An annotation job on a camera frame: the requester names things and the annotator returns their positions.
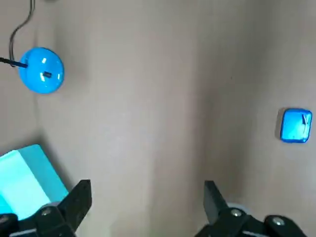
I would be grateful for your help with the blue desk lamp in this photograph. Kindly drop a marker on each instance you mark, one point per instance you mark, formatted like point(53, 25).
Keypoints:
point(37, 79)

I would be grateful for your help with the teal plastic tray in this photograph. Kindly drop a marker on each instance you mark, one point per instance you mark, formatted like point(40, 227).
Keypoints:
point(24, 177)

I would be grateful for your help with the long metal screw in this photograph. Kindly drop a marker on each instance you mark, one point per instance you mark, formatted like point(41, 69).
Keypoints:
point(304, 119)

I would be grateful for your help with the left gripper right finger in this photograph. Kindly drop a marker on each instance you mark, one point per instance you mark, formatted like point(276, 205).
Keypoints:
point(222, 222)

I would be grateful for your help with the small blue parts tray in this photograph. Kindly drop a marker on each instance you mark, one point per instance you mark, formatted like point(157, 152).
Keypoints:
point(292, 128)

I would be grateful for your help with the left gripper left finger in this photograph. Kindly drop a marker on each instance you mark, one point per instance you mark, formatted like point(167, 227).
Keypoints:
point(64, 212)

